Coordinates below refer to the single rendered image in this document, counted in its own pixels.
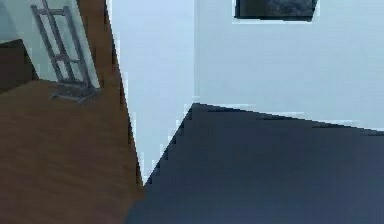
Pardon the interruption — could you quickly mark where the grey metal rack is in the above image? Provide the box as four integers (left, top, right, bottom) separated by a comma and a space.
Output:
30, 0, 101, 104

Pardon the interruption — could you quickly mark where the dark framed wall picture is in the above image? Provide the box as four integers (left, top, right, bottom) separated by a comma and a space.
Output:
232, 0, 321, 24

